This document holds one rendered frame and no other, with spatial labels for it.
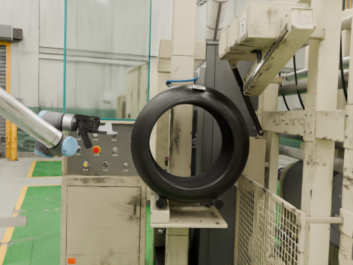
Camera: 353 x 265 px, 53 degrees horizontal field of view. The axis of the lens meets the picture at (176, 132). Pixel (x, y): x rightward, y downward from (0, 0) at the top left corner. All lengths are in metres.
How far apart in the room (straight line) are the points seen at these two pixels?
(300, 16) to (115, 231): 1.70
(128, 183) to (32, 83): 8.44
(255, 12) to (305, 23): 0.20
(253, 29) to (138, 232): 1.51
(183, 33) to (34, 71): 8.76
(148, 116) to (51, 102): 9.07
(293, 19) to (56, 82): 9.56
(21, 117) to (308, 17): 1.17
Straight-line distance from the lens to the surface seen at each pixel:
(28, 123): 1.56
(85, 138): 1.77
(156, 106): 1.65
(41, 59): 10.74
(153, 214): 1.73
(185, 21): 2.10
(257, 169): 2.07
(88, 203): 2.42
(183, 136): 2.04
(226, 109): 1.68
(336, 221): 1.39
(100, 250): 2.50
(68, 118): 1.77
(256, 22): 1.52
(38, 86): 10.70
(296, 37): 1.49
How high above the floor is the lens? 1.33
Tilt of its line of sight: 3 degrees down
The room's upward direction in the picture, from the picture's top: 2 degrees clockwise
